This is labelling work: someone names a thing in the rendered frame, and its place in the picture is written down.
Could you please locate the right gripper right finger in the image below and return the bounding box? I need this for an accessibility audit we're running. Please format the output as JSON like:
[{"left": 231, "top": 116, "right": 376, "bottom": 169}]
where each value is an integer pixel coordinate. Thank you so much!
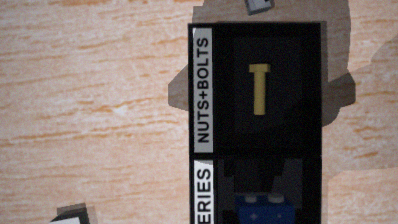
[{"left": 294, "top": 209, "right": 315, "bottom": 224}]

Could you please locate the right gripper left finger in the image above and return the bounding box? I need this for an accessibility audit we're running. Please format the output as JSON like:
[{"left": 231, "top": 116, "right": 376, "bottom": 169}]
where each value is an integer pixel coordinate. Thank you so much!
[{"left": 222, "top": 210, "right": 240, "bottom": 224}]

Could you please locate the black three-compartment bin rack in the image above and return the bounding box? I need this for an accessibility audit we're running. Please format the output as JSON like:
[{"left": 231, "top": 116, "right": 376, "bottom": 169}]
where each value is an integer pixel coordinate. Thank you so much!
[{"left": 188, "top": 23, "right": 322, "bottom": 224}]

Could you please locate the tan bolt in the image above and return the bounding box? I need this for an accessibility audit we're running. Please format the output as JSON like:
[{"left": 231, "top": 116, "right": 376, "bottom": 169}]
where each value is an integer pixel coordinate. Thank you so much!
[{"left": 249, "top": 64, "right": 270, "bottom": 115}]

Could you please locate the blue 9 v battery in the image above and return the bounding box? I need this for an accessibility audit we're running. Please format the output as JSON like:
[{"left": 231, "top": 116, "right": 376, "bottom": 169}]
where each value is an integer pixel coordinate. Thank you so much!
[{"left": 235, "top": 193, "right": 295, "bottom": 224}]

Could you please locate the green and white eraser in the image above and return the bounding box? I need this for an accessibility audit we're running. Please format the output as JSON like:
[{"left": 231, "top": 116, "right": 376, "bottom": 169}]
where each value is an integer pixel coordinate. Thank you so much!
[{"left": 49, "top": 211, "right": 88, "bottom": 224}]

